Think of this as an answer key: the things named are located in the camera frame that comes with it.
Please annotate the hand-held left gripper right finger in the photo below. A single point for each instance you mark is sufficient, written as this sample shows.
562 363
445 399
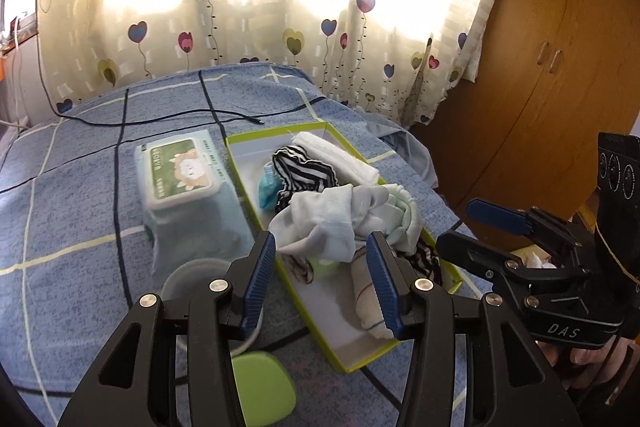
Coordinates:
382 287

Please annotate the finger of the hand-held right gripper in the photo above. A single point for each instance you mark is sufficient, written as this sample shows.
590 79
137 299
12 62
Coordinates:
495 213
470 252

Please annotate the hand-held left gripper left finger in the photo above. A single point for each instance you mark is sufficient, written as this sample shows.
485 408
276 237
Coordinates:
257 287

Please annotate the white cloth with stripes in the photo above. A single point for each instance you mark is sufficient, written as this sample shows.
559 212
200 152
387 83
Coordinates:
362 297

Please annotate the black white striped sock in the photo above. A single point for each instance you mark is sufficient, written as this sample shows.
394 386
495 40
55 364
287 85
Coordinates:
425 262
300 169

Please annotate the green cardboard box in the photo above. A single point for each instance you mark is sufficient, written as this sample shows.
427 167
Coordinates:
335 322

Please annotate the light green sock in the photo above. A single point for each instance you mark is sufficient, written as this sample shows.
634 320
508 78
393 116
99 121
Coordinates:
325 268
407 217

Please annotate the pale white sock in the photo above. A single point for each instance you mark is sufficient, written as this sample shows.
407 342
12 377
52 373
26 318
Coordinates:
372 207

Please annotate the white ribbed cuff sock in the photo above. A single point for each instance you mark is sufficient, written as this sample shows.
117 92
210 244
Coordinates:
315 217

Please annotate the white socks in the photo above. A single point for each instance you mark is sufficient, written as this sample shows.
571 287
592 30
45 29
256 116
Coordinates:
340 157

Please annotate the person's right hand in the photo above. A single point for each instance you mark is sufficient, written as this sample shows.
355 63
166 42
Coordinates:
595 359

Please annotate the grey blue cloth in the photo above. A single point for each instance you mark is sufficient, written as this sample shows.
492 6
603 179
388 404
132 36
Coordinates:
405 147

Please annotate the blue wet wipes pack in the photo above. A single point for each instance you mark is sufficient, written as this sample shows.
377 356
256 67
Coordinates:
190 187

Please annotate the wooden wardrobe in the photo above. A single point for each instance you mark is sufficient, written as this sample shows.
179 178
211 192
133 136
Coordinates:
550 82

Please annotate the blue checkered bed sheet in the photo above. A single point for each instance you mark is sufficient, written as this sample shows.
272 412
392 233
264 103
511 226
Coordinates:
75 207

